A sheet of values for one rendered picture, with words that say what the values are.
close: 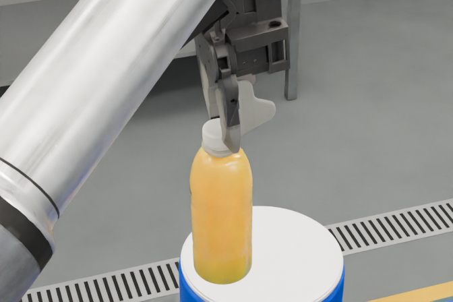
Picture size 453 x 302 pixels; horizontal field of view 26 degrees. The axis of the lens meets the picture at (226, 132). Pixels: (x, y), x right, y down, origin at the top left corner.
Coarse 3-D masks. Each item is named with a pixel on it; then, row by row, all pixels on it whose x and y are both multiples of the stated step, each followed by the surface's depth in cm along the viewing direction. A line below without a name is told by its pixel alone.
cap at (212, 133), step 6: (210, 120) 108; (216, 120) 108; (204, 126) 108; (210, 126) 108; (216, 126) 108; (204, 132) 107; (210, 132) 107; (216, 132) 107; (204, 138) 107; (210, 138) 106; (216, 138) 106; (204, 144) 108; (210, 144) 107; (216, 144) 106; (222, 144) 106; (216, 150) 107; (222, 150) 107
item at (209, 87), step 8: (200, 64) 106; (208, 80) 105; (248, 80) 109; (208, 88) 106; (216, 88) 106; (208, 96) 107; (208, 104) 108; (216, 104) 108; (208, 112) 109; (216, 112) 109
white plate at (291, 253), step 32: (256, 224) 174; (288, 224) 174; (320, 224) 174; (192, 256) 167; (256, 256) 167; (288, 256) 167; (320, 256) 167; (192, 288) 161; (224, 288) 161; (256, 288) 161; (288, 288) 161; (320, 288) 161
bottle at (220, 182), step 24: (192, 168) 110; (216, 168) 108; (240, 168) 108; (192, 192) 111; (216, 192) 108; (240, 192) 109; (192, 216) 113; (216, 216) 110; (240, 216) 111; (192, 240) 116; (216, 240) 112; (240, 240) 113; (216, 264) 115; (240, 264) 116
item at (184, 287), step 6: (180, 258) 169; (180, 264) 168; (180, 270) 167; (342, 270) 166; (180, 276) 166; (342, 276) 165; (180, 282) 166; (186, 282) 164; (342, 282) 165; (180, 288) 167; (186, 288) 163; (336, 288) 163; (342, 288) 166; (180, 294) 169; (186, 294) 164; (192, 294) 162; (330, 294) 162; (336, 294) 163; (342, 294) 168; (180, 300) 170; (186, 300) 165; (192, 300) 162; (198, 300) 161; (324, 300) 160; (330, 300) 161; (336, 300) 164
